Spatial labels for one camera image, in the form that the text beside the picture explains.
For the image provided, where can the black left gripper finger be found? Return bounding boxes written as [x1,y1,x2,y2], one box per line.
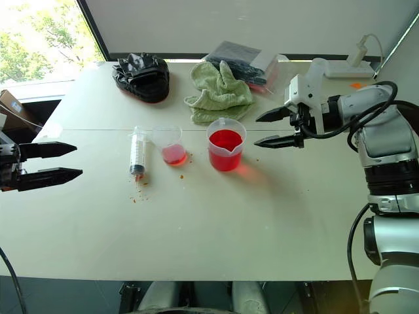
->
[18,141,78,162]
[18,167,84,192]

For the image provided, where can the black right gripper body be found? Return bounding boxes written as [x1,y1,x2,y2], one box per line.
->
[289,103,323,150]

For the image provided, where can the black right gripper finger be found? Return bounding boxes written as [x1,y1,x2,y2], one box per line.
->
[253,135,297,150]
[255,107,294,124]

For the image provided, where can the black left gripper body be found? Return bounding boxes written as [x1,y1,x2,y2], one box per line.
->
[0,143,27,193]

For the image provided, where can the large clear plastic syringe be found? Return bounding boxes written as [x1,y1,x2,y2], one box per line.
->
[128,126,153,184]

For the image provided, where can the large beaker red liquid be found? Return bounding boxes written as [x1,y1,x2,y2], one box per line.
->
[206,118,247,172]

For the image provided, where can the small beaker red liquid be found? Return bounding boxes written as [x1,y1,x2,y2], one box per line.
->
[151,125,188,166]

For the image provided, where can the brown cardboard box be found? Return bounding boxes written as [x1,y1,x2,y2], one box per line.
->
[0,90,43,131]

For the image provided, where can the green terry towel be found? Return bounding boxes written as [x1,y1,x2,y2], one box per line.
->
[183,60,255,125]

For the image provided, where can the white power strip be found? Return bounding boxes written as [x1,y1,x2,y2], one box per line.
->
[323,61,374,79]

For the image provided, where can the clear bag of black items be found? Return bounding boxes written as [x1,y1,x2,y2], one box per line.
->
[202,41,289,96]

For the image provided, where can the white plug adapter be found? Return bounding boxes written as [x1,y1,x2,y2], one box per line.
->
[346,35,370,65]

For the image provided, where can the black crumpled bag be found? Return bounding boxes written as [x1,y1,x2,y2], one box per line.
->
[112,52,170,104]

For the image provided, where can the grey rounded shape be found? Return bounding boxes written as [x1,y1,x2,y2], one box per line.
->
[230,281,272,314]
[137,281,184,314]

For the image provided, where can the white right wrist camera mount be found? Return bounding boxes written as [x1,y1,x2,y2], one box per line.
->
[283,74,328,134]

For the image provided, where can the white adapter cable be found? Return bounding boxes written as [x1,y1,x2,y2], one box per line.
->
[365,33,384,68]

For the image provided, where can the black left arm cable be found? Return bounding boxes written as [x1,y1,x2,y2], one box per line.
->
[0,247,27,314]

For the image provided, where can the black slanted frame bar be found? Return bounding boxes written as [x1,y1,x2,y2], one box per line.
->
[372,0,419,79]

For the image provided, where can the black window frame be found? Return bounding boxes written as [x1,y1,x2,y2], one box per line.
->
[75,0,111,62]

